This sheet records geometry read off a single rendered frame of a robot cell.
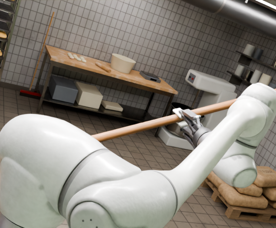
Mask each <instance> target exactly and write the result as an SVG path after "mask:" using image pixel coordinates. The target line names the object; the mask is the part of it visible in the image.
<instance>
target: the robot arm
mask: <svg viewBox="0 0 276 228"><path fill-rule="evenodd" d="M173 112H174V113H175V114H176V115H177V116H178V117H179V118H181V119H184V120H183V121H180V122H176V123H177V124H178V125H179V126H180V127H181V129H180V131H183V132H184V133H183V136H184V137H185V138H186V139H187V141H188V142H189V143H190V144H191V145H192V147H193V149H194V151H193V152H192V153H191V154H190V155H189V156H188V157H187V158H186V159H185V160H184V161H183V162H182V163H181V164H180V165H178V166H177V167H176V168H174V169H173V170H170V171H157V170H147V171H141V170H140V168H138V167H136V166H134V165H133V164H131V163H129V162H127V161H126V160H124V159H122V158H120V157H119V156H117V155H116V154H114V153H113V152H111V151H110V150H108V149H107V148H105V147H104V146H103V145H102V144H101V143H100V142H99V141H98V140H96V139H95V138H93V137H92V136H90V135H89V134H87V133H86V132H84V131H82V130H81V129H79V128H77V127H75V126H74V125H72V124H70V123H68V122H66V121H64V120H61V119H58V118H53V117H49V116H45V115H39V114H23V115H20V116H17V117H15V118H13V119H12V120H10V121H9V122H8V123H7V124H6V125H5V126H4V127H3V128H2V130H1V132H0V228H56V227H58V226H59V225H61V224H62V223H63V222H64V221H65V220H67V225H68V227H69V228H163V227H164V226H165V225H166V224H167V223H168V222H169V221H170V220H171V219H172V218H173V217H174V216H175V214H176V213H177V211H178V209H179V208H180V207H181V206H182V204H183V203H184V202H185V201H186V200H187V199H188V198H189V197H190V196H191V195H192V194H193V192H194V191H195V190H196V189H197V188H198V187H199V186H200V185H201V183H202V182H203V181H204V180H205V179H206V177H207V176H208V175H209V174H210V172H211V171H213V172H214V174H215V175H216V176H217V177H219V178H220V179H221V180H222V181H224V182H225V183H227V184H228V185H230V186H234V187H237V188H246V187H248V186H250V185H251V184H252V183H253V182H254V181H255V180H256V177H257V167H256V164H255V161H254V155H255V151H256V148H257V146H258V144H259V143H260V141H261V140H262V139H263V138H264V136H265V135H266V133H267V131H268V129H269V128H270V126H271V124H272V122H273V120H274V118H275V116H276V90H274V89H273V88H271V87H269V86H267V85H265V84H262V83H256V84H252V85H250V86H249V87H248V88H247V89H246V90H245V91H244V92H243V93H242V94H241V96H240V97H238V98H237V100H236V101H235V102H234V103H233V104H232V105H231V106H230V108H229V109H228V112H227V116H226V117H225V118H224V119H223V120H222V121H221V122H220V123H219V124H218V126H217V127H216V128H215V129H214V130H213V131H212V130H210V129H209V128H205V127H204V126H203V125H202V124H201V123H200V118H201V116H200V115H197V114H195V113H194V112H192V111H191V110H189V109H186V110H182V109H181V108H177V109H173Z"/></svg>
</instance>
